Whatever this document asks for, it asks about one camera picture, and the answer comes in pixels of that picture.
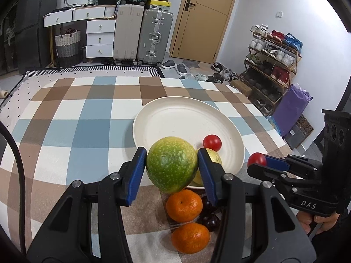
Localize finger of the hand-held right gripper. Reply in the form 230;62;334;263
264;154;323;180
247;163;303;192

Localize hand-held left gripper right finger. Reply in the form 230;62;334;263
197;147;319;263

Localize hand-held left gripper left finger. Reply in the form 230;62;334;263
26;146;147;263

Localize red cherry tomato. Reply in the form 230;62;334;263
247;153;267;168
203;134;222;152

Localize green mottled round fruit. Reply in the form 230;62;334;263
146;137;199;194

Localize dark purple plum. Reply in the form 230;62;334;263
197;213;220;232
201;196;220;215

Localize cream round plate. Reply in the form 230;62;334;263
133;96;245;189

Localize orange tangerine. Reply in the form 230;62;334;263
171;223;211;254
166;190;203;223

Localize person's right forearm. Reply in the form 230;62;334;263
308;214;351;263

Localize person's right hand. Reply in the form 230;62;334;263
295;211;341;235

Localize yellow-green guava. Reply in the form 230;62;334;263
191;148;223;186

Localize blue patterned bag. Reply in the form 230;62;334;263
269;116;282;137

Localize dark doormat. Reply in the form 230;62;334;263
285;114;315;149

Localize purple plastic bag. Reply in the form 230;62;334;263
272;83;313;138

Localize checked tablecloth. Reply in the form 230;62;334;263
0;75;291;263

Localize cardboard box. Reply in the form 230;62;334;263
229;79;253;97

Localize wooden shoe rack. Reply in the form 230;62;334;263
238;30;303;117

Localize rows of assorted shoes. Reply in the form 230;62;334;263
245;24;303;113

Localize silver suitcase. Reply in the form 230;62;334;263
136;8;174;67

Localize dotted beige cloth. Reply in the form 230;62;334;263
0;74;51;117

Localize beige suitcase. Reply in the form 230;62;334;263
113;4;145;62

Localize woven laundry basket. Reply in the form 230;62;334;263
54;29;82;68

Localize white drawer dresser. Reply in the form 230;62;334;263
43;5;117;61

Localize wooden door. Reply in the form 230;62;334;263
169;0;242;64

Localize yellow shoe box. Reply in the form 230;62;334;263
145;0;172;9

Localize dark glass cabinet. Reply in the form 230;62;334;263
0;0;65;76

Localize black cable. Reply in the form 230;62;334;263
0;121;28;255

